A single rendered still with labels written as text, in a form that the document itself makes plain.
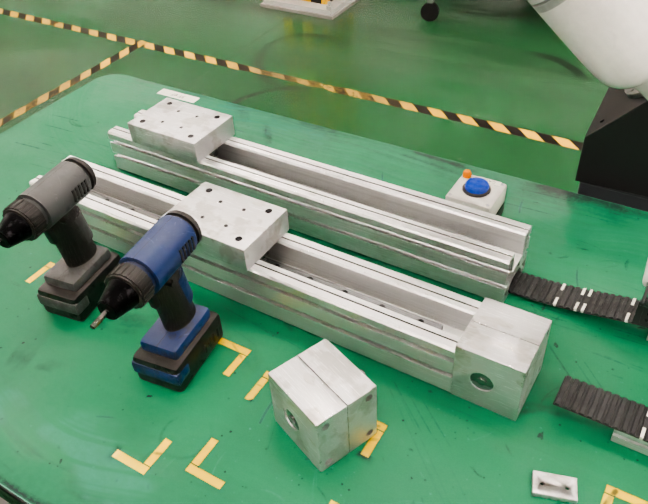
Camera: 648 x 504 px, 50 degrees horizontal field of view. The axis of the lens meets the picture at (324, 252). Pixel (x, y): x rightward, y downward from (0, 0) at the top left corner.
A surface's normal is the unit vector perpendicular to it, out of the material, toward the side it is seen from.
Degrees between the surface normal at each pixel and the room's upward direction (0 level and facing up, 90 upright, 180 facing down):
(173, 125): 0
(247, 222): 0
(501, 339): 0
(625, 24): 70
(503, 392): 90
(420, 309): 90
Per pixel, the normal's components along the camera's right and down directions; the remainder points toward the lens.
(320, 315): -0.52, 0.57
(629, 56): -0.17, 0.58
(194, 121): -0.05, -0.76
